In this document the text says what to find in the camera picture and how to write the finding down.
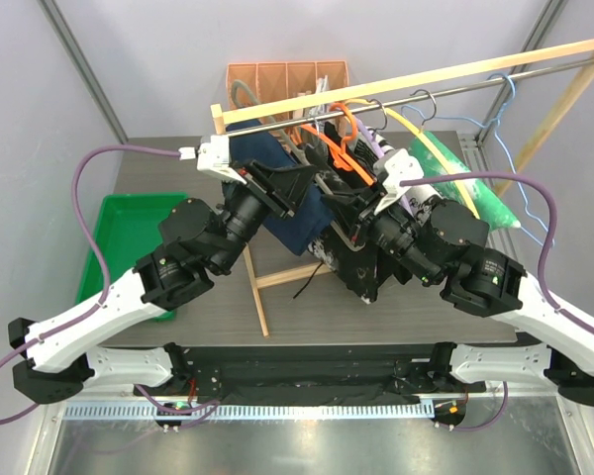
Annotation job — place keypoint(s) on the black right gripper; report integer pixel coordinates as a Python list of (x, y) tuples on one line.
[(354, 212)]

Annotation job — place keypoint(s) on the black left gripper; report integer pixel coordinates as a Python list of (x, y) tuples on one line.
[(281, 191)]

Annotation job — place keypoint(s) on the orange plastic hanger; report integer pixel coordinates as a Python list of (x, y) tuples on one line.
[(344, 143)]

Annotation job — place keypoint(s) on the black white-speckled trousers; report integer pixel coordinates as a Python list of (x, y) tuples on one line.
[(355, 266)]

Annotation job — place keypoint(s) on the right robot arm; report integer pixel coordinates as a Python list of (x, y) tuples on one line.
[(444, 244)]

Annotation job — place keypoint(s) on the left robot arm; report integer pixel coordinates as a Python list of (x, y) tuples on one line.
[(64, 355)]

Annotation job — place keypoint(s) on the lilac plastic hanger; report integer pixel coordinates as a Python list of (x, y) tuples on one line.
[(370, 136)]

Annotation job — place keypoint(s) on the plain black garment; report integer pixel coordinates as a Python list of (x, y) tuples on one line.
[(326, 148)]

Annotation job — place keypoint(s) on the metal rack rod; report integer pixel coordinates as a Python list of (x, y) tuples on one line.
[(494, 80)]

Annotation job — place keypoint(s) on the orange desk organiser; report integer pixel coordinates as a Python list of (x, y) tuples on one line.
[(252, 83)]

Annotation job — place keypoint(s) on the green white garment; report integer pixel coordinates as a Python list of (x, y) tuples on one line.
[(437, 159)]

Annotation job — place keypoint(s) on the green plastic tray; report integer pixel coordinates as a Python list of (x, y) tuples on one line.
[(127, 227)]

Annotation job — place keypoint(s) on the wooden clothes rack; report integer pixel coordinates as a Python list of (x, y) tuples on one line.
[(358, 93)]

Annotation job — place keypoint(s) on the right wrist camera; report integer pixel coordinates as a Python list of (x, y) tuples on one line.
[(392, 169)]

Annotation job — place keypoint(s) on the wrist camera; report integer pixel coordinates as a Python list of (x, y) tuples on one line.
[(212, 157), (392, 169)]

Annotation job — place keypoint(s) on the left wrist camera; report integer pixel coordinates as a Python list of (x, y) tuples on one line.
[(212, 157)]

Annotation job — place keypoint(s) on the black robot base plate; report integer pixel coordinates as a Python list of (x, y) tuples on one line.
[(316, 375)]

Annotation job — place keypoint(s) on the white slotted cable duct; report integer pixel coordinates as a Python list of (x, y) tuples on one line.
[(145, 411)]

